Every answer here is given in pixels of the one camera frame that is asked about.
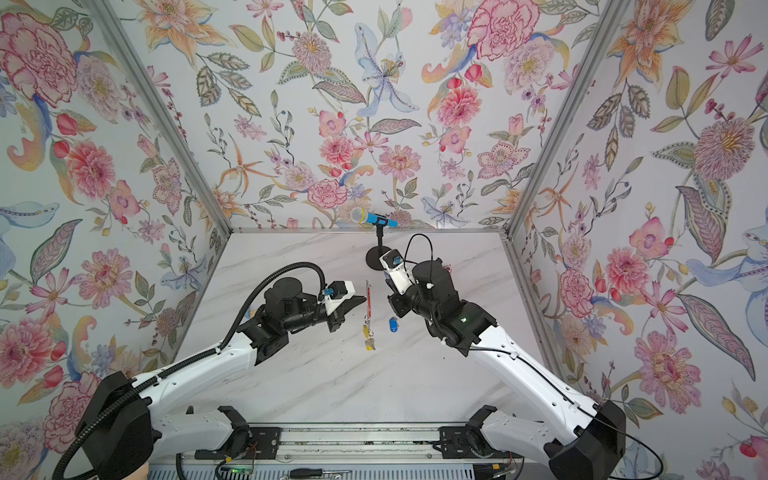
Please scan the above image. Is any toy microphone blue yellow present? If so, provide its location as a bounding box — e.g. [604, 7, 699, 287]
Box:
[350, 207, 399, 228]

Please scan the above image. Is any black screwdriver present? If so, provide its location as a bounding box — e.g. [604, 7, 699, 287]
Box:
[288, 468, 352, 480]

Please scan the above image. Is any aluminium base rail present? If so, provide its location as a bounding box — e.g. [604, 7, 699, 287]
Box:
[233, 413, 555, 467]

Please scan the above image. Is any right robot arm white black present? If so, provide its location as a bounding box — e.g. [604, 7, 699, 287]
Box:
[380, 250, 626, 479]

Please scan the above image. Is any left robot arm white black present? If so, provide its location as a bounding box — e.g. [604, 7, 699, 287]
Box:
[53, 277, 367, 479]

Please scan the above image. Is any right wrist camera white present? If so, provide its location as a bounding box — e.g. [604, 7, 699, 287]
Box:
[379, 249, 415, 295]

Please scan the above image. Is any black microphone stand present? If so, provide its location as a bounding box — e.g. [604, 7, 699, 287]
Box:
[365, 225, 390, 271]

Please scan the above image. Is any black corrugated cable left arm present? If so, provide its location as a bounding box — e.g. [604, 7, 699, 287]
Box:
[52, 261, 327, 480]

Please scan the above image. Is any metal keyring with red handle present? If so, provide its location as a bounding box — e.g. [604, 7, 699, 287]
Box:
[365, 280, 372, 332]

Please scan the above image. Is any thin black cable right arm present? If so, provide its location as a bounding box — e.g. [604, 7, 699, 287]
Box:
[403, 233, 665, 480]

